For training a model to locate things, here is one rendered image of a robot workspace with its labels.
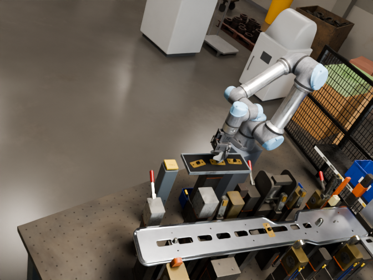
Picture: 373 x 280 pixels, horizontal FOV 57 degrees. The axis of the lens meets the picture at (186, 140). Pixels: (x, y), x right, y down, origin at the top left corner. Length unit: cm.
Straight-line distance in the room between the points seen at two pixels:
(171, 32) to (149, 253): 411
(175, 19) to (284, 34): 153
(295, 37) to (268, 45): 36
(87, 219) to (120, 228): 18
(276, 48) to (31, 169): 342
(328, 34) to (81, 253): 647
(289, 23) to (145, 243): 400
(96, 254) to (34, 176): 141
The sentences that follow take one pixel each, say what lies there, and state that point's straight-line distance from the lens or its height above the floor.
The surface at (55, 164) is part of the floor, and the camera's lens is 325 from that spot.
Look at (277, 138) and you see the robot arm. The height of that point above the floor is 131.
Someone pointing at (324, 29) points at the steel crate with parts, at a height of 71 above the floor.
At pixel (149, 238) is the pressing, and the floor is 100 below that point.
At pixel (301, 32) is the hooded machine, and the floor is 110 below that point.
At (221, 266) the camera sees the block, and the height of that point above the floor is 103.
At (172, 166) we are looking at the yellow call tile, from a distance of 171.
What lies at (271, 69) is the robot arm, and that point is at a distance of 187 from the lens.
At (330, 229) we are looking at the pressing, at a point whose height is 100.
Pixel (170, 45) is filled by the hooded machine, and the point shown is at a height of 23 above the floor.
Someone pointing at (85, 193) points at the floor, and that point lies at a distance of 304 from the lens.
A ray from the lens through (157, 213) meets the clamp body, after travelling 162.
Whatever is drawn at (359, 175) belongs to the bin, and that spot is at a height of 111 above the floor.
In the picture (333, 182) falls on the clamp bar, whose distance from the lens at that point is 216.
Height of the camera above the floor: 228
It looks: 36 degrees down
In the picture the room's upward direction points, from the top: 21 degrees clockwise
